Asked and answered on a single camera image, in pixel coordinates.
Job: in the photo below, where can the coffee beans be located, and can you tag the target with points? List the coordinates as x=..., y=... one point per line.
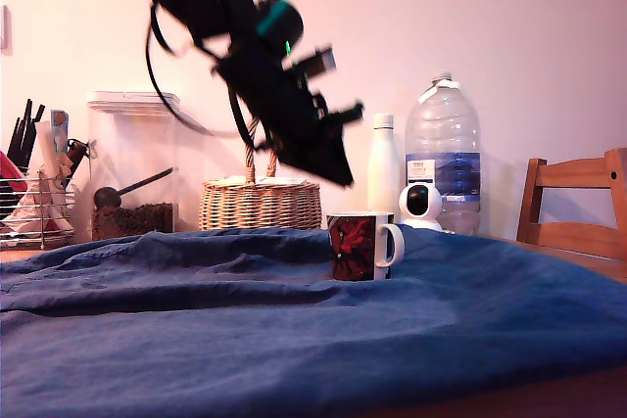
x=137, y=222

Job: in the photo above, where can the black coffee scoop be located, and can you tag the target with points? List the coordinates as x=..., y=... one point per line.
x=107, y=198

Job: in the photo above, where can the white insulated bottle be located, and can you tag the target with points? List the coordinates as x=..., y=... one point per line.
x=383, y=168

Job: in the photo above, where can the wicker basket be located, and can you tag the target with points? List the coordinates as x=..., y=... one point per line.
x=259, y=210

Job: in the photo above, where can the red print mug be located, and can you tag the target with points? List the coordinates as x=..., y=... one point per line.
x=355, y=246

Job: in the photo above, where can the large clear water bottle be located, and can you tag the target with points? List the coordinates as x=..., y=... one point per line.
x=446, y=144

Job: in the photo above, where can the clear container with white lid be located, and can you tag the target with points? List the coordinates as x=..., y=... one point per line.
x=132, y=153

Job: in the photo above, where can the blue cloth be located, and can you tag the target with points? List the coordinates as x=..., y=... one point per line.
x=343, y=349

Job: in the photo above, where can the wooden chair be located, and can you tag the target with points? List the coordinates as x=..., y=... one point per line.
x=570, y=178

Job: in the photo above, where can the blue and orange packet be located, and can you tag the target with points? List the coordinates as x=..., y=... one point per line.
x=60, y=124

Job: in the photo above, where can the red utensil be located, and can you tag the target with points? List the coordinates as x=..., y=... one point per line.
x=9, y=166

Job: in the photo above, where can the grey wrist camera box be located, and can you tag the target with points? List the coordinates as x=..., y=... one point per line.
x=323, y=60

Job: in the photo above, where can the small white round camera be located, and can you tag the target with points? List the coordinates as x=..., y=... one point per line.
x=422, y=215

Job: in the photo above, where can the white wall plate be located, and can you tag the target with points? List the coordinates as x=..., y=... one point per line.
x=4, y=29

